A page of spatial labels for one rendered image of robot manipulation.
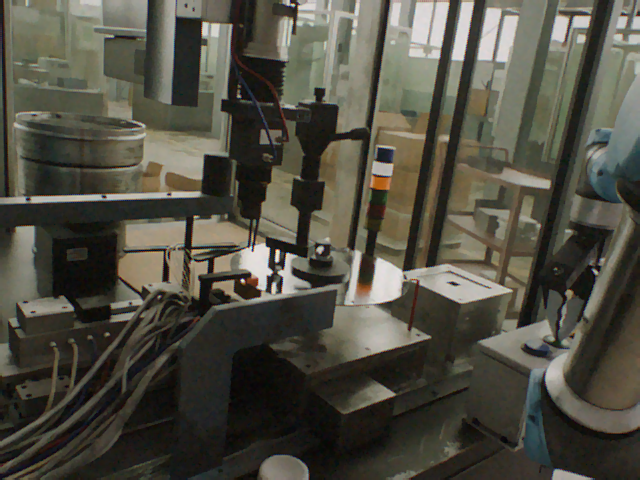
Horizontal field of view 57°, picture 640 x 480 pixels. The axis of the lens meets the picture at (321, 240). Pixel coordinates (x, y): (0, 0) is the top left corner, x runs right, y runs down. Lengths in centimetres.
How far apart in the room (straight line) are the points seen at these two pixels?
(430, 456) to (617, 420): 33
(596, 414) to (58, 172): 122
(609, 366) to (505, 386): 35
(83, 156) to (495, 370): 102
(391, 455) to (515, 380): 23
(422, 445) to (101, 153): 98
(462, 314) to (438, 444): 30
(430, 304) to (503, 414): 30
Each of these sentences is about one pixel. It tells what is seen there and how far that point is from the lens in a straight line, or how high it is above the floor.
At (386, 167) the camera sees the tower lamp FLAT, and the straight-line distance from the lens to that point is 130.
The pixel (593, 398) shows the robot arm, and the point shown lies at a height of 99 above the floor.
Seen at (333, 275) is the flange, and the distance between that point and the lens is 103.
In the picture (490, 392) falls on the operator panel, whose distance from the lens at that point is 104.
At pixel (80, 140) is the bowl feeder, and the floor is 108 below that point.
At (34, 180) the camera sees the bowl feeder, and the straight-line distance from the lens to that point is 155.
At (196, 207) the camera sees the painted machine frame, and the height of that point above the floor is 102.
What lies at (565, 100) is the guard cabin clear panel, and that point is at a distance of 130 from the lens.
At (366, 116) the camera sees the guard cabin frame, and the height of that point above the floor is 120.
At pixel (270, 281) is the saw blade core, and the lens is 99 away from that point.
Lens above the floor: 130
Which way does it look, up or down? 16 degrees down
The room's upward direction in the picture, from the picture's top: 7 degrees clockwise
